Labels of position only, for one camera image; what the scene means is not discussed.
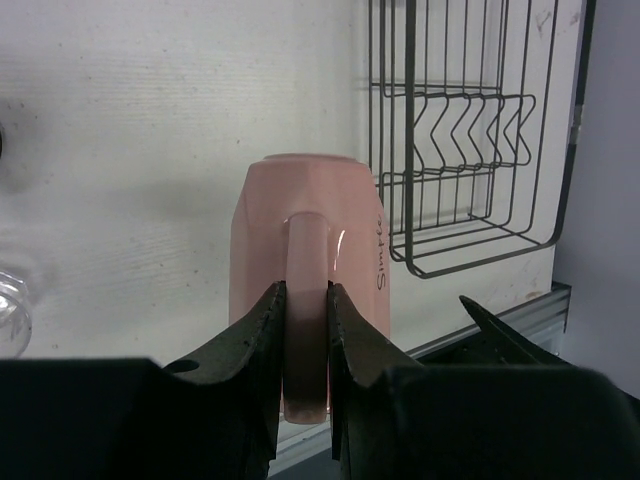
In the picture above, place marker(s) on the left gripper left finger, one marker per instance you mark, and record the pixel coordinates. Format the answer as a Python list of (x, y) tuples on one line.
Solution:
[(212, 414)]

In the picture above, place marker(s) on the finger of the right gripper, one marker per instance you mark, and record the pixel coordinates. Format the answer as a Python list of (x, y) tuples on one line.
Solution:
[(510, 345)]

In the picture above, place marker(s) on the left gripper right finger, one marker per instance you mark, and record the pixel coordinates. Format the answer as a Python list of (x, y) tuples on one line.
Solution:
[(395, 418)]

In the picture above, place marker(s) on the pink cup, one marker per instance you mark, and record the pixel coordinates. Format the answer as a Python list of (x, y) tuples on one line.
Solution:
[(310, 221)]

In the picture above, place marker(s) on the clear glass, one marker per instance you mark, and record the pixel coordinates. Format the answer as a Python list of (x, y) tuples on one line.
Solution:
[(16, 321)]

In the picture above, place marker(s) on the dark wire dish rack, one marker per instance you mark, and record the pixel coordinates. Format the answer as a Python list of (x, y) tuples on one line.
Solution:
[(474, 114)]

